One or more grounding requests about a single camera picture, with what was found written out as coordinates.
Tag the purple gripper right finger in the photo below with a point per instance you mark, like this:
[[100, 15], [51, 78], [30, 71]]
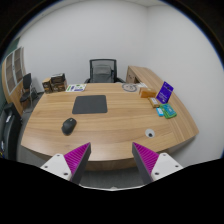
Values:
[[151, 165]]

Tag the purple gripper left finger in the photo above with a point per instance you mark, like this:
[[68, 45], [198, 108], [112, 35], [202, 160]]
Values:
[[70, 166]]

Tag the black computer mouse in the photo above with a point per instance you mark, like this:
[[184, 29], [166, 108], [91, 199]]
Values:
[[68, 126]]

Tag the dark grey mouse pad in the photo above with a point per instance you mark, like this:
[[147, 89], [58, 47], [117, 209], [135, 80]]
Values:
[[90, 104]]

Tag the small blue box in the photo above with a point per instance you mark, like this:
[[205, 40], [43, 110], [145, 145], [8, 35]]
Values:
[[159, 112]]

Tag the small tan box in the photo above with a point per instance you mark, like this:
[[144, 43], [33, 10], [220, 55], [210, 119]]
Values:
[[154, 102]]

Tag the orange cardboard box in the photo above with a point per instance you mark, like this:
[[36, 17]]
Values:
[[145, 93]]

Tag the white green leaflet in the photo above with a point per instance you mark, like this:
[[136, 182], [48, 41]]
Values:
[[76, 88]]

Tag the purple standing sign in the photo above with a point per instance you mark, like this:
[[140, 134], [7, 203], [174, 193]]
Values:
[[165, 93]]

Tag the wooden side desk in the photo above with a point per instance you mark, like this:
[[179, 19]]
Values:
[[144, 75]]

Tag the black chair at left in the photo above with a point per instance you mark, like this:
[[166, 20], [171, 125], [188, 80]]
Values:
[[10, 125]]

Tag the dark brown box stack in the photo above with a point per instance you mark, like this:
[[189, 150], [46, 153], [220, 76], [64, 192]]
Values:
[[58, 82]]

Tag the black visitor chair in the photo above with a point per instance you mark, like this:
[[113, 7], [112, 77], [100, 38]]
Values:
[[28, 91]]

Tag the small brown box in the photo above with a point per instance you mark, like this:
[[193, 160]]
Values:
[[47, 85]]

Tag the grey mesh office chair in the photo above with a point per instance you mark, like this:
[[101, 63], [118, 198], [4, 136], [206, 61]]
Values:
[[103, 71]]

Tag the wooden glass-door cabinet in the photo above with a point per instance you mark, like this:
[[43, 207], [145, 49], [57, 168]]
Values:
[[13, 71]]

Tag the desk cable grommet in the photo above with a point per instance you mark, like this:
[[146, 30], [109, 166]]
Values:
[[150, 133]]

